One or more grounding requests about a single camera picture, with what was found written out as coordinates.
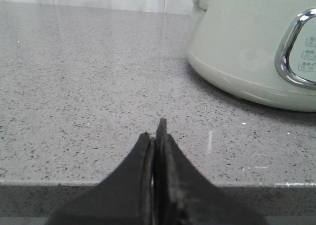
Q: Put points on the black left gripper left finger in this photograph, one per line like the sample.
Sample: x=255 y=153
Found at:
x=122 y=198

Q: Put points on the pale green electric cooking pot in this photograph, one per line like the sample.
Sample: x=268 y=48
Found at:
x=260 y=50

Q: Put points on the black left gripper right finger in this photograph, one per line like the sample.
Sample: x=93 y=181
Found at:
x=183 y=196

